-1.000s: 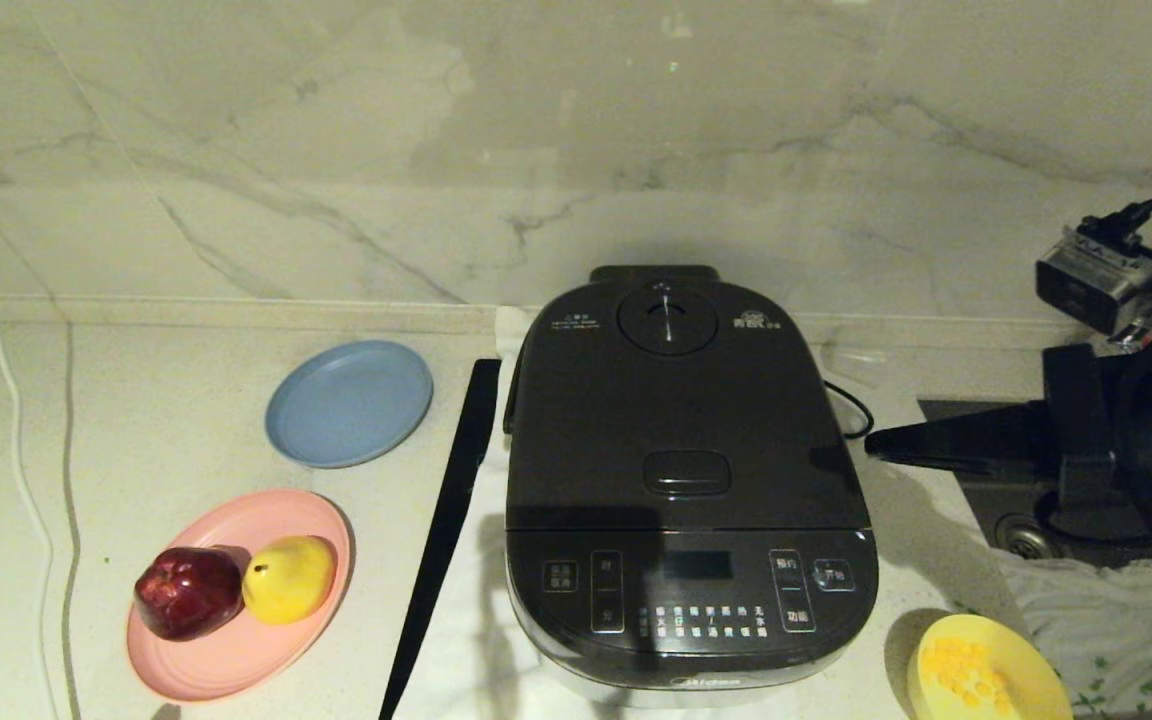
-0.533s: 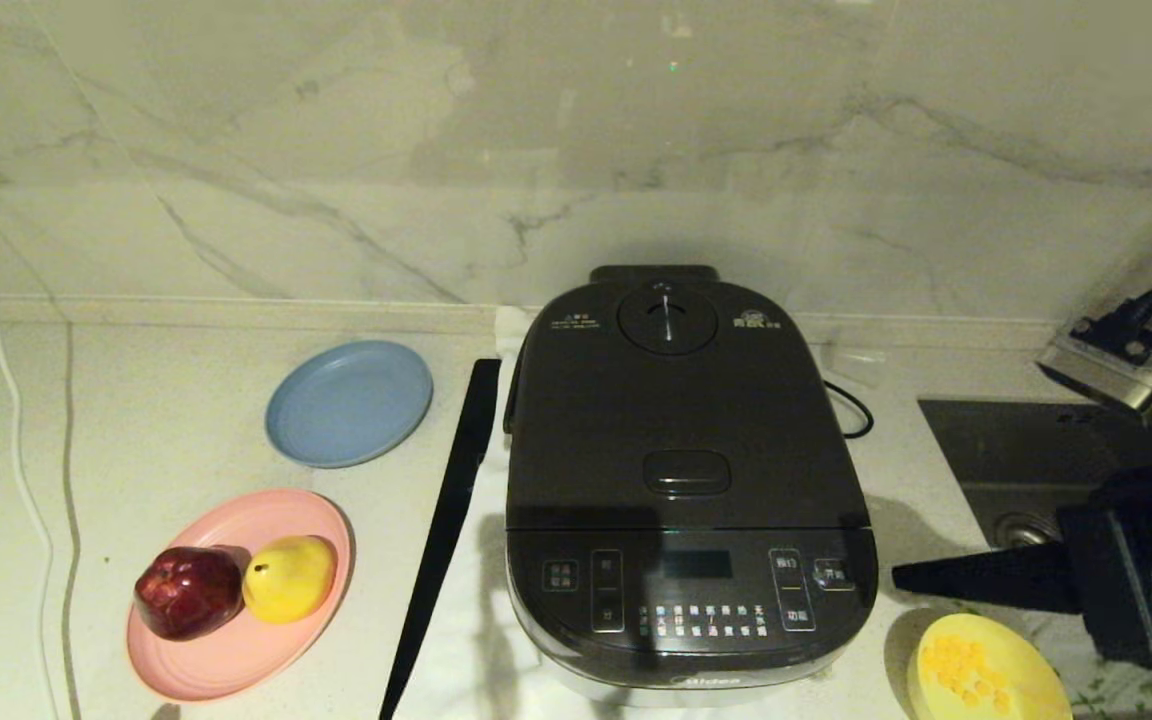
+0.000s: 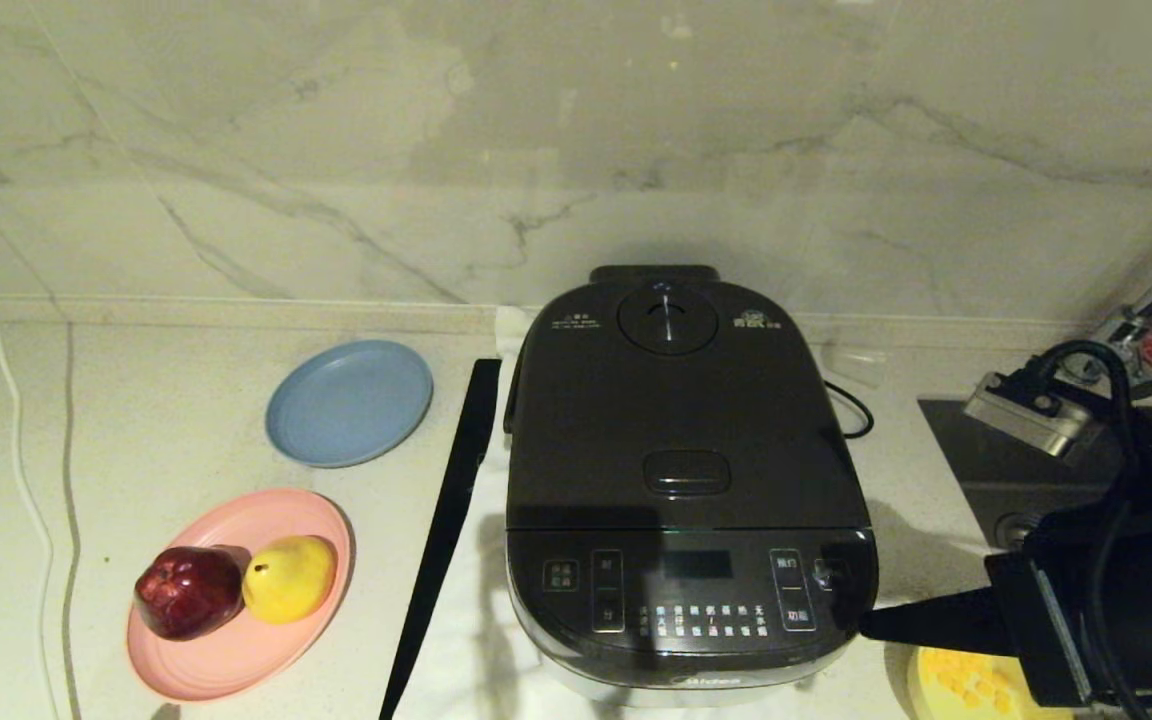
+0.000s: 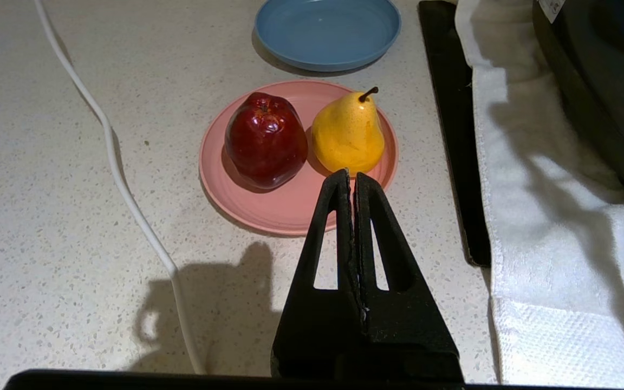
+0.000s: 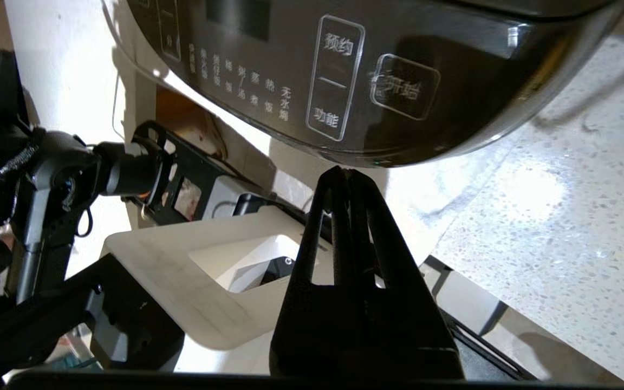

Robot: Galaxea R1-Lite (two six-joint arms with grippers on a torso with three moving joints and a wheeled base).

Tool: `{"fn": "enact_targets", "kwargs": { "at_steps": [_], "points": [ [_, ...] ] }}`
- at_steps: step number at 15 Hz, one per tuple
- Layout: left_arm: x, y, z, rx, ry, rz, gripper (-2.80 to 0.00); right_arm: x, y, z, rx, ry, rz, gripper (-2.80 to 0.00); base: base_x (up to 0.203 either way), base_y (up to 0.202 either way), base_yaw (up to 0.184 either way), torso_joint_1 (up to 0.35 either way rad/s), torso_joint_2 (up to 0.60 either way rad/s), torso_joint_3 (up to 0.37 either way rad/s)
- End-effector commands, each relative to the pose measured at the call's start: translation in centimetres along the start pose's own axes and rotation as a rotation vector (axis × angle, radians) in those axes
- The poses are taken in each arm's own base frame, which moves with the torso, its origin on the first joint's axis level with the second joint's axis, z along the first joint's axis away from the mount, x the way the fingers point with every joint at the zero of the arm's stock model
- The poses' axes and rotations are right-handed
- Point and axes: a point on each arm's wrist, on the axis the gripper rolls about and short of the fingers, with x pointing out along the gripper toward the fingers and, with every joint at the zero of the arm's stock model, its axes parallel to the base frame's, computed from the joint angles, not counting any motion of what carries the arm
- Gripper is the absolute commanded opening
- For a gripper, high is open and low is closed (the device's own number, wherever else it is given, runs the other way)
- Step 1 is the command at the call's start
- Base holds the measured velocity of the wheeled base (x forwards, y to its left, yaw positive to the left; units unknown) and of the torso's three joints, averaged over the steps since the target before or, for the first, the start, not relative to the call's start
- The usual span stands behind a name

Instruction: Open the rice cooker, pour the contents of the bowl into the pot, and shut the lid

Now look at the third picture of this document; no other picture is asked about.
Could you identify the black rice cooker base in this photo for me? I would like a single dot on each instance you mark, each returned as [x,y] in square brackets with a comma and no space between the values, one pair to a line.
[676,610]

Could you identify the yellow bowl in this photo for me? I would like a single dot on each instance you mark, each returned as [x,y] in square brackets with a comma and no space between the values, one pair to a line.
[926,685]

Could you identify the long black flat strip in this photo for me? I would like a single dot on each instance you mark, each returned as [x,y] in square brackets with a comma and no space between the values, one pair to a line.
[446,530]

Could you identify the red apple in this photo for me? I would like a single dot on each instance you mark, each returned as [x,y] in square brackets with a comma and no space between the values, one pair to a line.
[188,593]

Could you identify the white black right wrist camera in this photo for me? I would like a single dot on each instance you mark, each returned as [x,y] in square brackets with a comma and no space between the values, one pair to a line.
[1026,412]

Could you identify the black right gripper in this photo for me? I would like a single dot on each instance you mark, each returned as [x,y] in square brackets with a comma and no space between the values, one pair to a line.
[1041,625]

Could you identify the yellow corn kernels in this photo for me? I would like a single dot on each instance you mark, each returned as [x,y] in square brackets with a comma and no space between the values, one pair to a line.
[966,680]

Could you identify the pink plate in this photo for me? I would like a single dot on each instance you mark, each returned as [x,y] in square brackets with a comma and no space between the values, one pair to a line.
[236,660]

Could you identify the clear plastic cup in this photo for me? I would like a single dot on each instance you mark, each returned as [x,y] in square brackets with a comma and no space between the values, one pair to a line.
[854,362]

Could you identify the black rice cooker lid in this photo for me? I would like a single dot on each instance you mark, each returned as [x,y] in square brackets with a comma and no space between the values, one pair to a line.
[676,410]

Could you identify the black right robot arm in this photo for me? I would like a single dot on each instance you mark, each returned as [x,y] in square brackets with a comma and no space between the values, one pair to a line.
[1146,600]

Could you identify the yellow pear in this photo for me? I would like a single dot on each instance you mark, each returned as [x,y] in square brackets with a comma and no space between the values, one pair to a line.
[289,578]

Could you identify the blue plate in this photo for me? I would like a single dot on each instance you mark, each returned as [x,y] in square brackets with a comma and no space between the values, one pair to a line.
[349,403]

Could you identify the chrome faucet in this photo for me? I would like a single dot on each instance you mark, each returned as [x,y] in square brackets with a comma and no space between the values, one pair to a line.
[1151,310]

